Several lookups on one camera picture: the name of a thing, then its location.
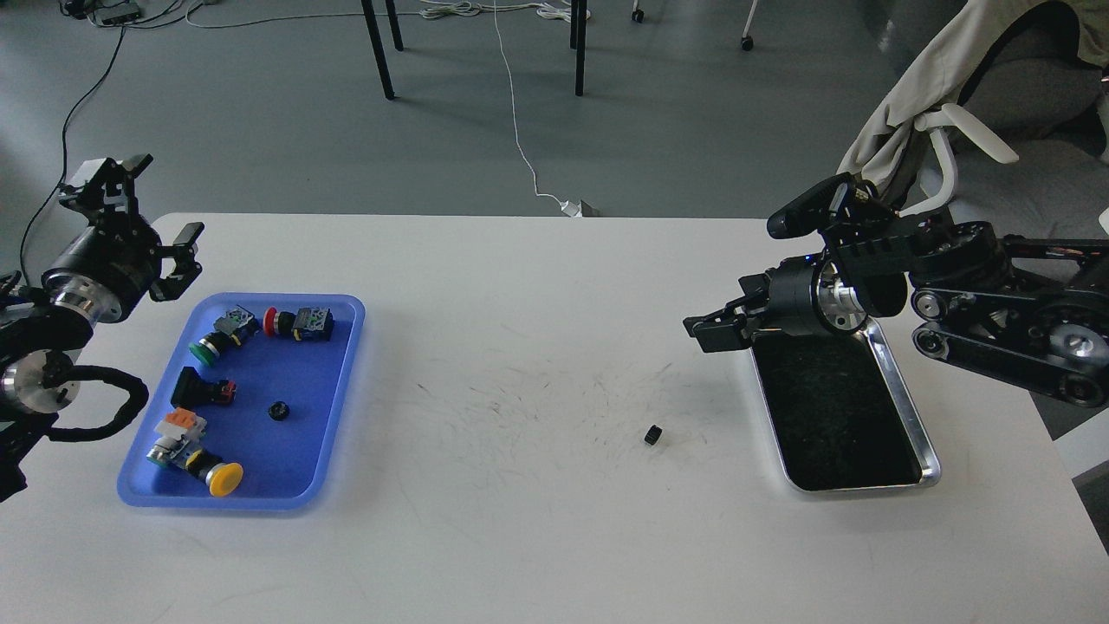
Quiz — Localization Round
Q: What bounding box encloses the beige jacket on chair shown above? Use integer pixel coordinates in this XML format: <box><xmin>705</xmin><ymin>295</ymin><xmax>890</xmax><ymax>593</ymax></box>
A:
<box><xmin>837</xmin><ymin>1</ymin><xmax>1108</xmax><ymax>200</ymax></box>

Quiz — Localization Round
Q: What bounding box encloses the grey office chair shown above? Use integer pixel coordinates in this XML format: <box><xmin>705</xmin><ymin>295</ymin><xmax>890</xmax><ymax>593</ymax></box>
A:
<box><xmin>952</xmin><ymin>68</ymin><xmax>1106</xmax><ymax>238</ymax></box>

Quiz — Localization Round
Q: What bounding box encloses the green push button switch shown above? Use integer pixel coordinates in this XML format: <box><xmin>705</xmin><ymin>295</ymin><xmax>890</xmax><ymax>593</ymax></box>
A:
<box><xmin>189</xmin><ymin>307</ymin><xmax>261</xmax><ymax>367</ymax></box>

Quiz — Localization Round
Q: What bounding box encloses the black cable on floor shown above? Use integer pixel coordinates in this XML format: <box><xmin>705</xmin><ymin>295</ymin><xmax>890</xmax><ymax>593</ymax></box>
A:
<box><xmin>19</xmin><ymin>0</ymin><xmax>208</xmax><ymax>287</ymax></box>

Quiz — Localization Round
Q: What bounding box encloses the blue plastic tray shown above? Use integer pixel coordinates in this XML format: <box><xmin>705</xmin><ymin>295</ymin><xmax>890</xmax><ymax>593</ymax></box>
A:
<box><xmin>116</xmin><ymin>291</ymin><xmax>366</xmax><ymax>512</ymax></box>

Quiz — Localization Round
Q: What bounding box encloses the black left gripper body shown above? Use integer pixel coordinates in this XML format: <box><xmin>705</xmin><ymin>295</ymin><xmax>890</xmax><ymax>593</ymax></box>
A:
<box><xmin>42</xmin><ymin>226</ymin><xmax>162</xmax><ymax>323</ymax></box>

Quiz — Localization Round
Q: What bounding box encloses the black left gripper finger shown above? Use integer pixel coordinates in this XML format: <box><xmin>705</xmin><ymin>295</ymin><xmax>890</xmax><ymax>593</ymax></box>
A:
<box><xmin>58</xmin><ymin>154</ymin><xmax>155</xmax><ymax>237</ymax></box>
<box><xmin>149</xmin><ymin>222</ymin><xmax>205</xmax><ymax>301</ymax></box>

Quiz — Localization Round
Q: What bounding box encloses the orange white connector block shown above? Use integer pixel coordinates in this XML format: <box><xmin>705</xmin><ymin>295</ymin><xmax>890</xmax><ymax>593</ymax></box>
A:
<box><xmin>155</xmin><ymin>407</ymin><xmax>207</xmax><ymax>449</ymax></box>

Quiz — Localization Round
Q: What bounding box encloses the silver metal tray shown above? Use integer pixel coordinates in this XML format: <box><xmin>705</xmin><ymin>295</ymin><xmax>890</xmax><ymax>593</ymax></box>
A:
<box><xmin>752</xmin><ymin>320</ymin><xmax>942</xmax><ymax>495</ymax></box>

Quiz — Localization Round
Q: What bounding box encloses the white cable on floor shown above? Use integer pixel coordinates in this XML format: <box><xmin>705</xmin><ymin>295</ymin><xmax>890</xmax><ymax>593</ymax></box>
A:
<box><xmin>420</xmin><ymin>0</ymin><xmax>593</xmax><ymax>209</ymax></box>

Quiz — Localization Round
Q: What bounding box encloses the white power adapter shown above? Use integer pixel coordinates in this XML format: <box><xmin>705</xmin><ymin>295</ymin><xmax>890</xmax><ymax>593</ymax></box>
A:
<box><xmin>560</xmin><ymin>200</ymin><xmax>600</xmax><ymax>218</ymax></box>

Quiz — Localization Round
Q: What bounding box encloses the black table leg left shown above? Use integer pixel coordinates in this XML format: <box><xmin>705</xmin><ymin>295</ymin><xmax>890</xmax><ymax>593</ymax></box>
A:
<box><xmin>360</xmin><ymin>0</ymin><xmax>405</xmax><ymax>101</ymax></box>

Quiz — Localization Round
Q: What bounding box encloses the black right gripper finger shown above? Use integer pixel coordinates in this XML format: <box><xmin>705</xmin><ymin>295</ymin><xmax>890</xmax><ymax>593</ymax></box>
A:
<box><xmin>683</xmin><ymin>276</ymin><xmax>771</xmax><ymax>337</ymax></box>
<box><xmin>693</xmin><ymin>316</ymin><xmax>762</xmax><ymax>352</ymax></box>

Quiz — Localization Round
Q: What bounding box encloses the black red-tipped switch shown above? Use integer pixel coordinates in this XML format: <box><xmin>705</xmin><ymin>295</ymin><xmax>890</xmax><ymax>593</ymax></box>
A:
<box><xmin>170</xmin><ymin>367</ymin><xmax>237</xmax><ymax>410</ymax></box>

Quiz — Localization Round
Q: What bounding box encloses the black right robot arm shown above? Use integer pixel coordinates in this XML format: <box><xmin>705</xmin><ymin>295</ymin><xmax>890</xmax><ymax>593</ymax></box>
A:
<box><xmin>683</xmin><ymin>173</ymin><xmax>1108</xmax><ymax>408</ymax></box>

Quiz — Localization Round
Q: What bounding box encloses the small black gear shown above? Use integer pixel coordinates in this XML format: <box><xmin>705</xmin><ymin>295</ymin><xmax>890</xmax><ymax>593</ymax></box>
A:
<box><xmin>643</xmin><ymin>424</ymin><xmax>663</xmax><ymax>446</ymax></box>
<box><xmin>267</xmin><ymin>400</ymin><xmax>289</xmax><ymax>422</ymax></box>

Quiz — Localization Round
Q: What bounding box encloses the black table leg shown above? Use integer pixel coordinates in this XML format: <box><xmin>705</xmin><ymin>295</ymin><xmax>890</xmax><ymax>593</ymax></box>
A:
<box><xmin>569</xmin><ymin>0</ymin><xmax>587</xmax><ymax>96</ymax></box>
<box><xmin>360</xmin><ymin>0</ymin><xmax>405</xmax><ymax>101</ymax></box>

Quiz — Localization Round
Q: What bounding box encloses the black table leg right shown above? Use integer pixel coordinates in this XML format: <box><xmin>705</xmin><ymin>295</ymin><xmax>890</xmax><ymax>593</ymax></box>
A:
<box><xmin>569</xmin><ymin>0</ymin><xmax>587</xmax><ymax>96</ymax></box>

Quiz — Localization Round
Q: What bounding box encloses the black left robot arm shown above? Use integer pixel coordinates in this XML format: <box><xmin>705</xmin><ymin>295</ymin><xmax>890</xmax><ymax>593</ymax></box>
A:
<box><xmin>1</xmin><ymin>153</ymin><xmax>204</xmax><ymax>500</ymax></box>

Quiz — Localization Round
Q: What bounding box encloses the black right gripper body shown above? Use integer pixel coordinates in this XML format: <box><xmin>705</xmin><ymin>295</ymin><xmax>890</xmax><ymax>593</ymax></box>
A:
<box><xmin>762</xmin><ymin>173</ymin><xmax>910</xmax><ymax>336</ymax></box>

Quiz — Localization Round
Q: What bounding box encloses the yellow push button switch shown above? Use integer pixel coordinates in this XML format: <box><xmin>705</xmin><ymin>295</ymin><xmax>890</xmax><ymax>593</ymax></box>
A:
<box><xmin>146</xmin><ymin>436</ymin><xmax>244</xmax><ymax>497</ymax></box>

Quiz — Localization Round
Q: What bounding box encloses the red push button switch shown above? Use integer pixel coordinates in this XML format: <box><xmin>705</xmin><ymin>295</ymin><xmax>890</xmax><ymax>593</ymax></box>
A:
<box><xmin>261</xmin><ymin>307</ymin><xmax>335</xmax><ymax>342</ymax></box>

